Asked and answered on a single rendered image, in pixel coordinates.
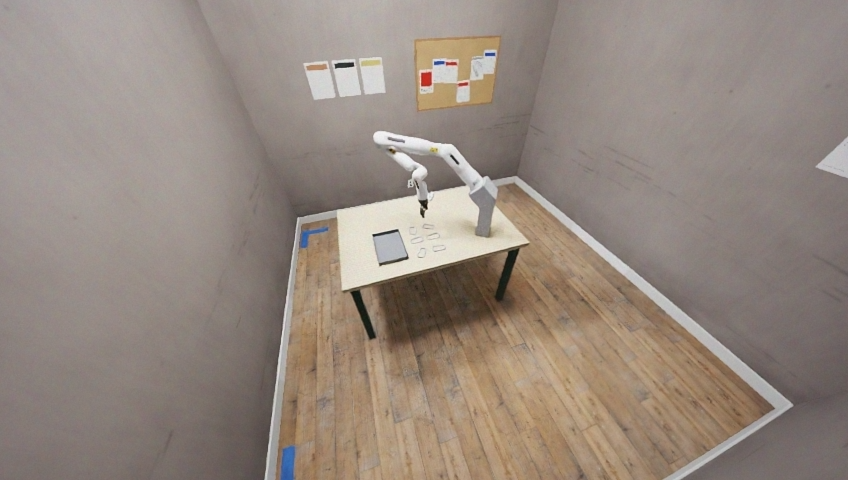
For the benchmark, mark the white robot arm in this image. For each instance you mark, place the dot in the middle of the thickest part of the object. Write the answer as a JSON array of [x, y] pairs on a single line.
[[387, 142]]

